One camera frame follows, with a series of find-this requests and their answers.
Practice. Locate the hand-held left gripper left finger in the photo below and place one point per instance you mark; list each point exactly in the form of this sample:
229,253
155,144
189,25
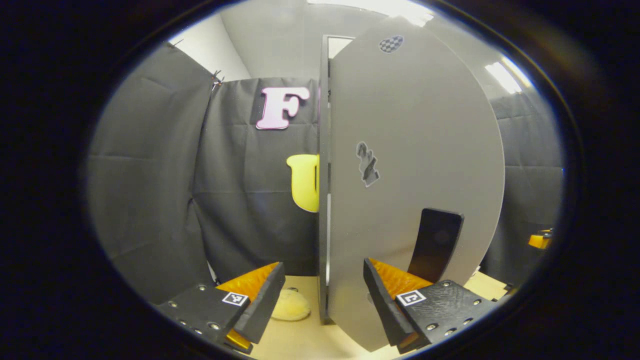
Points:
262,305

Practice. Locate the beige round object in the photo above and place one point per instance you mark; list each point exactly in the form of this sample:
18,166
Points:
290,306

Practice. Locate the ceiling light panel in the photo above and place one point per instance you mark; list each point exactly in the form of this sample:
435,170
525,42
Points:
390,7
502,76

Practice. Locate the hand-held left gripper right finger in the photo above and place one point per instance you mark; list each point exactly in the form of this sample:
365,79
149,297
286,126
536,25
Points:
382,305

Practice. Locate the white and grey cabinet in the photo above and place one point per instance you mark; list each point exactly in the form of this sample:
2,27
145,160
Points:
323,150

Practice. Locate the black backdrop cloth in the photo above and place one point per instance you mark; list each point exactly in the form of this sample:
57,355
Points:
250,200

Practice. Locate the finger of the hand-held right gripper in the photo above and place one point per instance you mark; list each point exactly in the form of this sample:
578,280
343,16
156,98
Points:
540,241

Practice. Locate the white cabinet door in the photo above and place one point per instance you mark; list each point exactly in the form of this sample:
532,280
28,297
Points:
425,125

